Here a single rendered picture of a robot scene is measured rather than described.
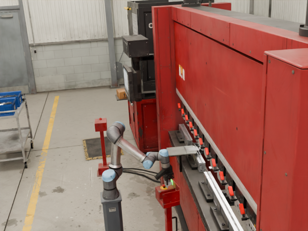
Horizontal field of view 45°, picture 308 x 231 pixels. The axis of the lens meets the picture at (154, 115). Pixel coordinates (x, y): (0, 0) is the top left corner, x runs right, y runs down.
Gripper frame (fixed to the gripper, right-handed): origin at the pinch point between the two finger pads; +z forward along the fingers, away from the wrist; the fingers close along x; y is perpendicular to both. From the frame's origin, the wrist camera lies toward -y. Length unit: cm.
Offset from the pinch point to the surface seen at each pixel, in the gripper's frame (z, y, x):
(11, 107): -24, -129, 286
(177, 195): 7.8, 7.3, -4.8
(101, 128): 9, -19, 203
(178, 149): -14.0, 27.9, 36.0
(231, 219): -11, 19, -81
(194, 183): -1.7, 22.3, -10.1
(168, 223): 39.1, -2.1, 2.4
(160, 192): 6.3, -5.1, 4.3
